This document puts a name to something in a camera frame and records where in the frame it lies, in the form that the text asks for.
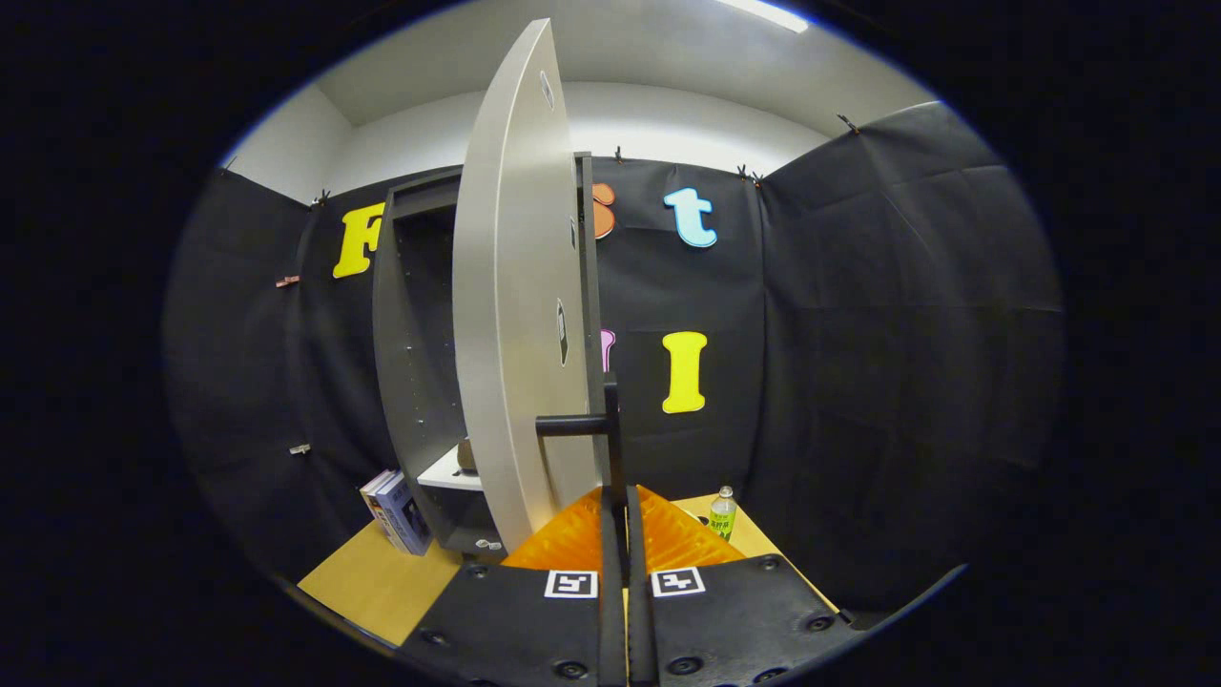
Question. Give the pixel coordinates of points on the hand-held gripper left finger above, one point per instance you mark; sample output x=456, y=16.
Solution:
x=515, y=630

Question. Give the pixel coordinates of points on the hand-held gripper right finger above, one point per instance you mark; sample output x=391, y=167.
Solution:
x=734, y=620

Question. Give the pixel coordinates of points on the brown fuzzy slipper shoe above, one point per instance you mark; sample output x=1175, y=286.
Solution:
x=466, y=456

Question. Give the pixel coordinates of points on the dark grey shoe cabinet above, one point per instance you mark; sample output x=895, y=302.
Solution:
x=420, y=334

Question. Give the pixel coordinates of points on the beige shoe cabinet door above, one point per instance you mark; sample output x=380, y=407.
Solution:
x=515, y=286

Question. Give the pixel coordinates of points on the green label plastic bottle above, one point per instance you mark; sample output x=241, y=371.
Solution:
x=722, y=520

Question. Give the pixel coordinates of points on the blue book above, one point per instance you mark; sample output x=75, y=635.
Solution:
x=408, y=515

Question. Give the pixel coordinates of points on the black backdrop cloth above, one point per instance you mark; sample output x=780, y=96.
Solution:
x=858, y=363

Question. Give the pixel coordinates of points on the ceiling light strip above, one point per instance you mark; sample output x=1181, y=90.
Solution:
x=763, y=13

